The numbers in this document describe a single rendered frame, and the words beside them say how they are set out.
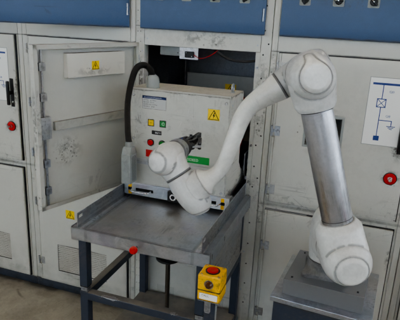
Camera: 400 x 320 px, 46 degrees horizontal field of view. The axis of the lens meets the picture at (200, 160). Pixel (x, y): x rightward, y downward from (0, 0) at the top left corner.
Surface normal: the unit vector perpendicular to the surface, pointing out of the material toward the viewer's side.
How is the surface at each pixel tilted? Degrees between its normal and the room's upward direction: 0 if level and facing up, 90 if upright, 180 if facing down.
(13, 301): 0
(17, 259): 91
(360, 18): 90
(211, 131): 90
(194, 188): 75
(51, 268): 90
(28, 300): 0
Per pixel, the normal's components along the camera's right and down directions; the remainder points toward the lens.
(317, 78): -0.09, 0.14
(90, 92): 0.80, 0.21
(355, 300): -0.40, 0.25
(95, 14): 0.17, 0.30
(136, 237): 0.04, -0.95
